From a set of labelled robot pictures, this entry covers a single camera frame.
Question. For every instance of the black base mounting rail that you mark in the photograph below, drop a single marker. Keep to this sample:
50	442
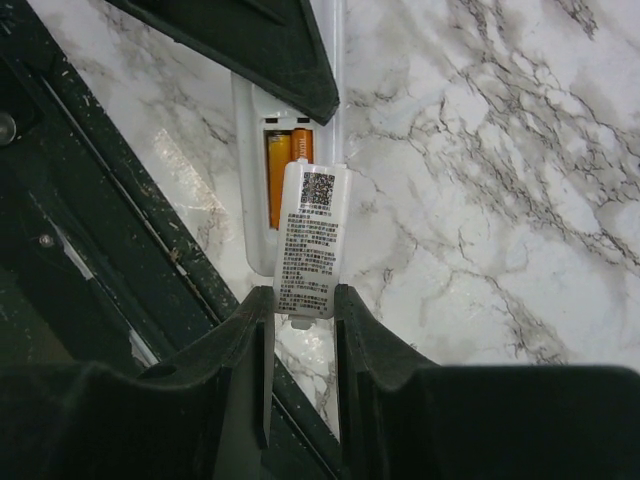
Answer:
96	266

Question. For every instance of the white remote control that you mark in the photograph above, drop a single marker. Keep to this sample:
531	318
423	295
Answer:
258	114

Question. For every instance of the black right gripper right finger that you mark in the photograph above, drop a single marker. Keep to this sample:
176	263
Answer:
402	416

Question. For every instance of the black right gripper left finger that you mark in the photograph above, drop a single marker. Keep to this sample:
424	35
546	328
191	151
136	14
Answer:
204	413

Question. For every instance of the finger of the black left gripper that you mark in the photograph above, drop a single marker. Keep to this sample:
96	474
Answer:
276	45

